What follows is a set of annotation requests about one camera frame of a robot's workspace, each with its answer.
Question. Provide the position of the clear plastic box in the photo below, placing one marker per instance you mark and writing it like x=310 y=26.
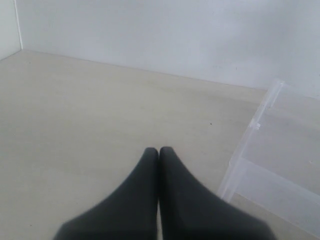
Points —
x=276 y=164

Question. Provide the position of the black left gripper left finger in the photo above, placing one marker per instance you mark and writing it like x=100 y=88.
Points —
x=129 y=213

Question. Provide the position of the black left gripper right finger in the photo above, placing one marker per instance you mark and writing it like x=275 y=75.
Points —
x=189 y=211

